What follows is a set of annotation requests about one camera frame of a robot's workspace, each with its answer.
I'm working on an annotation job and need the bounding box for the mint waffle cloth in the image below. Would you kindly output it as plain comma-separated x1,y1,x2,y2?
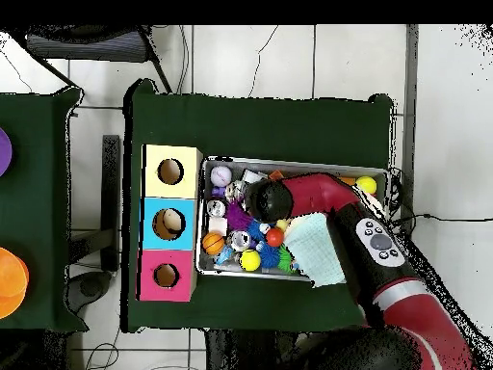
282,212,348,289

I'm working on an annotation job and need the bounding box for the shallow silver mesh bin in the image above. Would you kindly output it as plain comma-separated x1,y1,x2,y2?
195,154,391,282

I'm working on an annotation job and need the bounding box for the wooden box with three holes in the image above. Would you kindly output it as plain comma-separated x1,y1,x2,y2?
136,143,204,303

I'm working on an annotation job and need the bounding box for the purple spiky rubber ball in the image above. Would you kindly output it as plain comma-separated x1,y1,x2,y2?
223,199,253,231

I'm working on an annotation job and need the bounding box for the silver drink can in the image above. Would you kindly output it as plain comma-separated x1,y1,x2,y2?
229,229,253,252

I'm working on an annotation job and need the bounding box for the white square block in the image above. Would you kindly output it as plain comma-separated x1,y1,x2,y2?
208,216,229,237

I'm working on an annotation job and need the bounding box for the white toy baseball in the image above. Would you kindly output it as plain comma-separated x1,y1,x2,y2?
209,164,233,189

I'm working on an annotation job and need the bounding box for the small red ball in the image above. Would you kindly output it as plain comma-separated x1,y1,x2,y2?
265,227,285,249

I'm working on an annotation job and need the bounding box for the orange toy basketball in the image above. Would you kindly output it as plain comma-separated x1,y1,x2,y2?
200,230,225,256

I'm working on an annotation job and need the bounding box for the yellow smiley ball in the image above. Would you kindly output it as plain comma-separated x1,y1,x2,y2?
239,249,262,272

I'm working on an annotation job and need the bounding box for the dark green table cloth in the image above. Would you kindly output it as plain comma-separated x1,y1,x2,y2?
121,78,395,333

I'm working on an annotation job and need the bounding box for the plain yellow ball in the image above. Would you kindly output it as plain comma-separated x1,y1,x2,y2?
354,175,377,196

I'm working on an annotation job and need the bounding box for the black upright panel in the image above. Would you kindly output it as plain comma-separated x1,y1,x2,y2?
100,134,121,272

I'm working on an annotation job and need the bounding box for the dark green side-table cloth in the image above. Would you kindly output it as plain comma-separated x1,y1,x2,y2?
0,87,88,332

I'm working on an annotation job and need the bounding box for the black chair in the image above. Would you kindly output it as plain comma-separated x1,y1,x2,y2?
7,24,173,94

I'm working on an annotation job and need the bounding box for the orange plastic bowl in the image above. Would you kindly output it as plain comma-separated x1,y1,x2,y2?
0,247,31,320

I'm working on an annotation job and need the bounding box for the purple plastic bowl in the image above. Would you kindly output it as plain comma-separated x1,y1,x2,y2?
0,126,13,177

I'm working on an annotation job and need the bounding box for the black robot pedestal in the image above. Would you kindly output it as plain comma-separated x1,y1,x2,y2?
203,329,309,370

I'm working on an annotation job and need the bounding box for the black floor cable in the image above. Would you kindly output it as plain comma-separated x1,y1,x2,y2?
390,212,493,232

